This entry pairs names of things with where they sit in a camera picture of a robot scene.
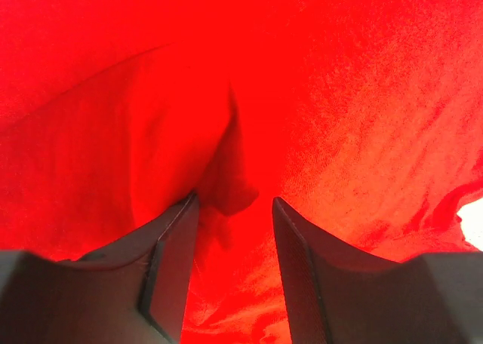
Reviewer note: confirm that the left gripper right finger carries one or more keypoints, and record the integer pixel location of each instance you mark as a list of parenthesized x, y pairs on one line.
[(337, 293)]

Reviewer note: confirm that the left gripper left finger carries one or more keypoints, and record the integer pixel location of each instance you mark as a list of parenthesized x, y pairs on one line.
[(133, 290)]

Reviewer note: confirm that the red t-shirt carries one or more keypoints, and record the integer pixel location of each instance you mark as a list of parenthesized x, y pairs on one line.
[(364, 115)]

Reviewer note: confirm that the floral patterned table mat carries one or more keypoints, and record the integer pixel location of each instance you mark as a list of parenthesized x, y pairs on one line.
[(471, 216)]

